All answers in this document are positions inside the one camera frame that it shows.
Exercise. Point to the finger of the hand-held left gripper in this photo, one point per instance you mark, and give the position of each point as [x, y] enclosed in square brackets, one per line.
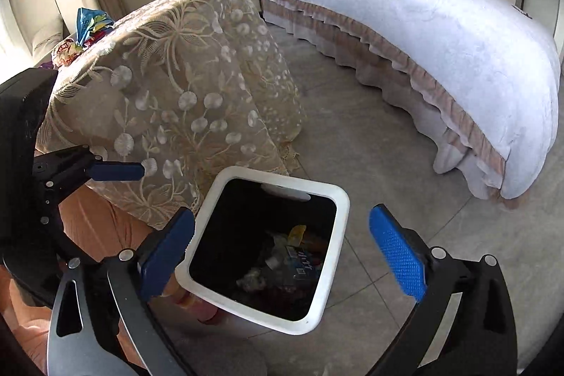
[116, 172]

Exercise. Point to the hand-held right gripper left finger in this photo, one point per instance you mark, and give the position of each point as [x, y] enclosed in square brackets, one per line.
[169, 246]

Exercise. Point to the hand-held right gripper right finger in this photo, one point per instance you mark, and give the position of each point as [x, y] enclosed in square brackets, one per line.
[396, 252]

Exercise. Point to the white rimmed trash bin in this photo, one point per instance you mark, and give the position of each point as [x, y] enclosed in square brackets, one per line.
[340, 226]

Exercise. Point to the black bin liner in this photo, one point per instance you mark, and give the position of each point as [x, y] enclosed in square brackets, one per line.
[229, 226]

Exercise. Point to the white paper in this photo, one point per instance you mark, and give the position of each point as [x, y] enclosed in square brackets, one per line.
[252, 280]

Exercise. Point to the blue tissue pack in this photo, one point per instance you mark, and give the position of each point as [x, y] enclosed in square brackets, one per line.
[303, 265]

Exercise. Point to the yellow wrapper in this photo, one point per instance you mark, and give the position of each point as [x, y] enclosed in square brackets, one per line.
[297, 235]

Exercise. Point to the person's leg in orange pants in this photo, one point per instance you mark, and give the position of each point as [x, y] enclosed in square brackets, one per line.
[101, 222]

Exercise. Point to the beige trimmed cushion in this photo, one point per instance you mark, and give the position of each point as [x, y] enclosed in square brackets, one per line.
[46, 30]

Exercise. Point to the round table with embroidered tablecloth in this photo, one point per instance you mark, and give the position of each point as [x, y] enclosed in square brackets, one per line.
[176, 94]

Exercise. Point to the red snack wrapper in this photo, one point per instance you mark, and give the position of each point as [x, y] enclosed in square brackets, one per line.
[97, 37]

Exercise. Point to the blue snack bag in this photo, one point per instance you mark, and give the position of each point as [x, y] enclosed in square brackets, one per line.
[86, 23]

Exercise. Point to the bed with white bedspread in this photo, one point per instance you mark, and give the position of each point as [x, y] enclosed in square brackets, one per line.
[440, 50]

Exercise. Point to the small dark object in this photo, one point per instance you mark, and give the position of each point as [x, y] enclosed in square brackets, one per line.
[521, 9]

